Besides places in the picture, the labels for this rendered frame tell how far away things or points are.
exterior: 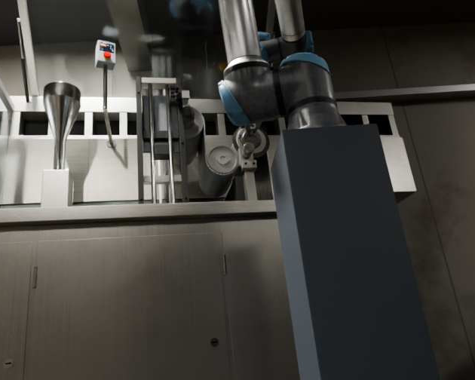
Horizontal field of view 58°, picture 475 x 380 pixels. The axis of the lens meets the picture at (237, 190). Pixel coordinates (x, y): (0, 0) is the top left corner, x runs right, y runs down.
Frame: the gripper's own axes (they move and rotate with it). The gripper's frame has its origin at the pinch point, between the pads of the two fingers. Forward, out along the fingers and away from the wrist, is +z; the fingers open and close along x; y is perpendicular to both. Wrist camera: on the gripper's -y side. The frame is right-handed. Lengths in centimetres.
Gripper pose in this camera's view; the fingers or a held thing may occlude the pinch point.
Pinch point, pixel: (252, 130)
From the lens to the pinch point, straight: 165.3
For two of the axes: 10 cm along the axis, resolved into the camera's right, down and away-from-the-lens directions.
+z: -0.8, 8.8, 4.7
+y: -2.0, -4.8, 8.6
